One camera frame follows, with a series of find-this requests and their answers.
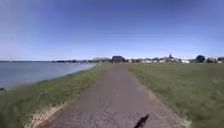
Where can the robot's own part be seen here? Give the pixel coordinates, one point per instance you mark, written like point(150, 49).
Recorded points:
point(142, 121)

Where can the distant row of buildings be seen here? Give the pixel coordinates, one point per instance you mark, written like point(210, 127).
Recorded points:
point(160, 60)

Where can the grass bank beside water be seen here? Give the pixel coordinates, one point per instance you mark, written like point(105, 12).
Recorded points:
point(40, 96)

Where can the blue-grey water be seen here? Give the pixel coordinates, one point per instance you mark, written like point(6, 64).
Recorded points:
point(30, 71)

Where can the distant row of trees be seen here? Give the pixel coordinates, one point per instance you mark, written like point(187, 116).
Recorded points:
point(118, 59)

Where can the grey gravel path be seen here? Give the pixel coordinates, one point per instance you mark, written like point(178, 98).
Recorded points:
point(113, 100)

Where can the wide green grass field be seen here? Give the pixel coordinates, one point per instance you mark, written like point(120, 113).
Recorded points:
point(186, 86)

